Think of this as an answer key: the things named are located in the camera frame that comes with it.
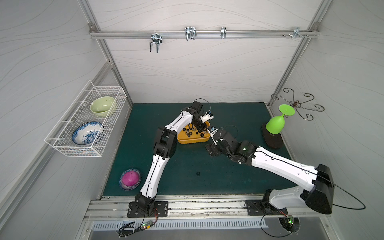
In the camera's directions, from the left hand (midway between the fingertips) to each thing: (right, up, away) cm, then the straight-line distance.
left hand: (205, 126), depth 102 cm
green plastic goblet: (+36, +3, -23) cm, 43 cm away
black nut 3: (-5, -26, -16) cm, 31 cm away
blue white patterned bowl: (-54, -1, -38) cm, 66 cm away
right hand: (+3, -5, -24) cm, 25 cm away
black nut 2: (-12, -6, -1) cm, 13 cm away
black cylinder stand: (+45, -9, -4) cm, 46 cm away
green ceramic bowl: (-54, +12, -29) cm, 62 cm away
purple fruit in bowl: (-41, -25, -25) cm, 54 cm away
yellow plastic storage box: (-16, -6, 0) cm, 17 cm away
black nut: (-10, -4, +1) cm, 11 cm away
